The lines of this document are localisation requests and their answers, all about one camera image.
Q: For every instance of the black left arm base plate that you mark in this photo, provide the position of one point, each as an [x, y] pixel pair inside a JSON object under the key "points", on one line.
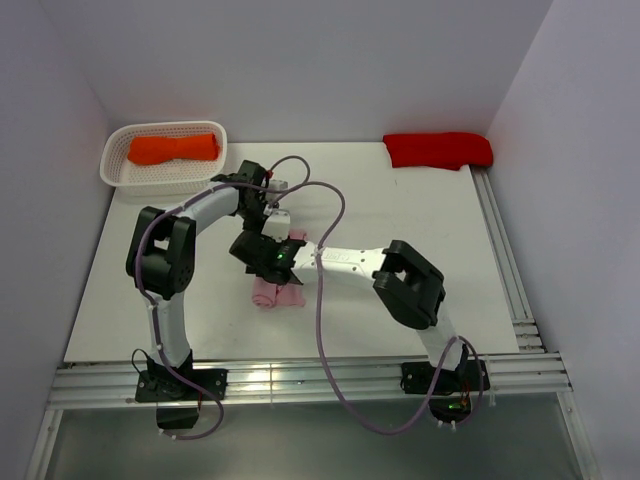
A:
{"points": [[161, 386]]}

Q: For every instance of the aluminium front rail frame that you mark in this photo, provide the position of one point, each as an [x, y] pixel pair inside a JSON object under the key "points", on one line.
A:
{"points": [[111, 385]]}

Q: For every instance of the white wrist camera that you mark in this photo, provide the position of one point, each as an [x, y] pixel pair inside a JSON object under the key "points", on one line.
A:
{"points": [[277, 225], [278, 185]]}

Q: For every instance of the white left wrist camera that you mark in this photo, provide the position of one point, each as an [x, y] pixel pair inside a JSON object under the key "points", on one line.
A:
{"points": [[278, 185]]}

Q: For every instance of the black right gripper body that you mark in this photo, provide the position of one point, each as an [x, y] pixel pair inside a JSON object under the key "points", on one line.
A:
{"points": [[263, 272]]}

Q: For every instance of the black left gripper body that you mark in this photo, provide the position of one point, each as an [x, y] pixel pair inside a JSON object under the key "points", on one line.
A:
{"points": [[254, 217]]}

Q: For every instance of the rolled orange t shirt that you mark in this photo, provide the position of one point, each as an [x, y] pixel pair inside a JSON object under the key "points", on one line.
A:
{"points": [[155, 150]]}

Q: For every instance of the white perforated plastic basket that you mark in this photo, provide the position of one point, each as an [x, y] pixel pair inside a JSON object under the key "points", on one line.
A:
{"points": [[177, 175]]}

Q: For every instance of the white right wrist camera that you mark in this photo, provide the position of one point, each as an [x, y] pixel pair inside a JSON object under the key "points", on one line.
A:
{"points": [[277, 225]]}

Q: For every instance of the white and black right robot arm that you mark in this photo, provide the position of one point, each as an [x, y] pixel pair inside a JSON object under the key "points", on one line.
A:
{"points": [[409, 286]]}

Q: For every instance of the aluminium right side rail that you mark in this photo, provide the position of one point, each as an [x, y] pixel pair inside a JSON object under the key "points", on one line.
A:
{"points": [[525, 327]]}

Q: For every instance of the folded red t shirt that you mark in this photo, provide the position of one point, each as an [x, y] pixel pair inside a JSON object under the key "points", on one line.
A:
{"points": [[448, 150]]}

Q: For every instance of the pink t shirt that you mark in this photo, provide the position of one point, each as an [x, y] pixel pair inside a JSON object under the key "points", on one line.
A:
{"points": [[267, 296]]}

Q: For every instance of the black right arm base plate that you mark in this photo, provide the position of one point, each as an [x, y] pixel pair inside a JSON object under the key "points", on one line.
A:
{"points": [[416, 378]]}

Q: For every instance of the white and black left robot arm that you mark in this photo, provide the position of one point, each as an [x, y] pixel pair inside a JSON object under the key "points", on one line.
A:
{"points": [[161, 262]]}

